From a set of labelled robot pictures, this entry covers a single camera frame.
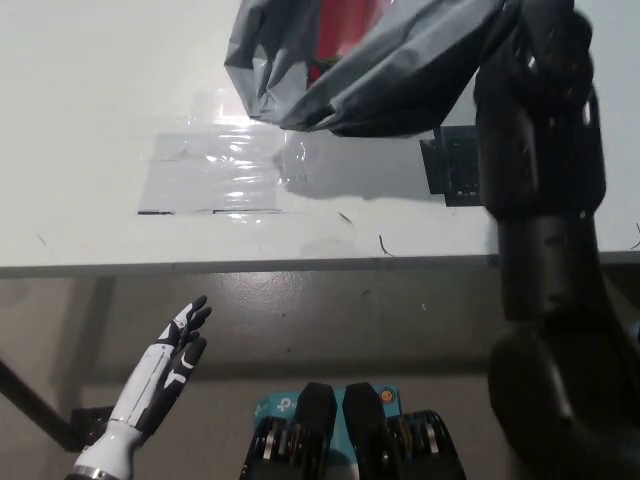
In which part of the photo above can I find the grey taped patch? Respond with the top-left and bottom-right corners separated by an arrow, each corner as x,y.
137,132 -> 309,217

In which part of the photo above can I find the black square mat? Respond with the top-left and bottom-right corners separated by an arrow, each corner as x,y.
419,124 -> 494,209

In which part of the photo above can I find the black floor plate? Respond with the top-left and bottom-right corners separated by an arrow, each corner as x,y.
72,407 -> 114,441

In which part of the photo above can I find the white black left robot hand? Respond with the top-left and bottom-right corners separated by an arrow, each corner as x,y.
107,294 -> 212,436

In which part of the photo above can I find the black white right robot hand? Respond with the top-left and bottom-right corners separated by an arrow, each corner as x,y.
514,0 -> 596,76

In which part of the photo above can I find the black table leg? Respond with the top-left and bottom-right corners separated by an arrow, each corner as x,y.
0,357 -> 76,454

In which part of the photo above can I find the black teal robot body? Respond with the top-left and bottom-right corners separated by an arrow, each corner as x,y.
238,382 -> 469,480

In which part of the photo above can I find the red pink sheet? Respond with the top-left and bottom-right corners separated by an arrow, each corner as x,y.
307,0 -> 391,86

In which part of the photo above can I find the grey plastic bag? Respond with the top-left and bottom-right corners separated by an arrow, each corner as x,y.
223,0 -> 526,139

